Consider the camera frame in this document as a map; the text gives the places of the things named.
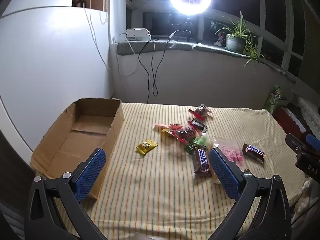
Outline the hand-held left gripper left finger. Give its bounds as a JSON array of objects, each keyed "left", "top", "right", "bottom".
[{"left": 24, "top": 148, "right": 110, "bottom": 240}]

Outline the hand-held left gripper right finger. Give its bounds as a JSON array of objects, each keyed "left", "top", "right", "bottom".
[{"left": 209, "top": 147, "right": 293, "bottom": 240}]

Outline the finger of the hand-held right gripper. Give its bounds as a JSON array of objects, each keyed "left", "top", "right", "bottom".
[
  {"left": 306, "top": 133, "right": 320, "bottom": 151},
  {"left": 286, "top": 133, "right": 309, "bottom": 156}
]

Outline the pink clear snack packet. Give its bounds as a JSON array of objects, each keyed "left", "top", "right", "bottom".
[{"left": 212, "top": 136, "right": 248, "bottom": 185}]

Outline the brown chocolate bar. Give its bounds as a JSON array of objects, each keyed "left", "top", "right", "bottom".
[
  {"left": 242, "top": 143, "right": 265, "bottom": 164},
  {"left": 193, "top": 146, "right": 212, "bottom": 177}
]

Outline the clear green snack packet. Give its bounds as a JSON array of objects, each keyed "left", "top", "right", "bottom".
[{"left": 202, "top": 135, "right": 216, "bottom": 151}]

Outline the cardboard box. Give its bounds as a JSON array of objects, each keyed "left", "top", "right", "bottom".
[{"left": 30, "top": 97, "right": 125, "bottom": 202}]

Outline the black snack packet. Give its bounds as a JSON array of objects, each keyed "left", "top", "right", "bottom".
[{"left": 187, "top": 119, "right": 208, "bottom": 133}]

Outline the yellow candy packet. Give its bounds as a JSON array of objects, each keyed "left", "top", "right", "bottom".
[{"left": 136, "top": 139, "right": 158, "bottom": 157}]

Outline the red candy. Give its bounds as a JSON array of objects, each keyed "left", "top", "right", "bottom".
[{"left": 168, "top": 123, "right": 197, "bottom": 143}]

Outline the dark candy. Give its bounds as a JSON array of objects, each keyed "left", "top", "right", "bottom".
[{"left": 189, "top": 104, "right": 214, "bottom": 120}]

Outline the person's right hand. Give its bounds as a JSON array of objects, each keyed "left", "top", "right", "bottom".
[{"left": 292, "top": 179, "right": 314, "bottom": 220}]

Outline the red box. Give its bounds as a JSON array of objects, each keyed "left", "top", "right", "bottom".
[{"left": 272, "top": 106, "right": 308, "bottom": 135}]

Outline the white lace cloth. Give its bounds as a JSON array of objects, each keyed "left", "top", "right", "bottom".
[{"left": 296, "top": 96, "right": 320, "bottom": 135}]

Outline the green snack bag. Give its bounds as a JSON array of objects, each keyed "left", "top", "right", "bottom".
[{"left": 264, "top": 85, "right": 285, "bottom": 114}]

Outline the striped blanket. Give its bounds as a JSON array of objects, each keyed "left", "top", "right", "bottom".
[{"left": 42, "top": 102, "right": 310, "bottom": 240}]

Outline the potted spider plant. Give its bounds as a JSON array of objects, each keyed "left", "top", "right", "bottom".
[{"left": 212, "top": 11, "right": 265, "bottom": 68}]

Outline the small figurine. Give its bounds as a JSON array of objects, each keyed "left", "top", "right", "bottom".
[{"left": 215, "top": 31, "right": 227, "bottom": 46}]

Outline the white power box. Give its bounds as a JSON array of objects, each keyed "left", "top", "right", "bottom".
[{"left": 125, "top": 28, "right": 152, "bottom": 40}]

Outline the black tripod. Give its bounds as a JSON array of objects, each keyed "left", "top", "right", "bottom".
[{"left": 172, "top": 12, "right": 200, "bottom": 44}]

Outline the black cable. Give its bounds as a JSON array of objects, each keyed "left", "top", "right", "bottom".
[{"left": 138, "top": 30, "right": 190, "bottom": 97}]

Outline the window frame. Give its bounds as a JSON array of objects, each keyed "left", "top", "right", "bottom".
[{"left": 126, "top": 0, "right": 320, "bottom": 78}]

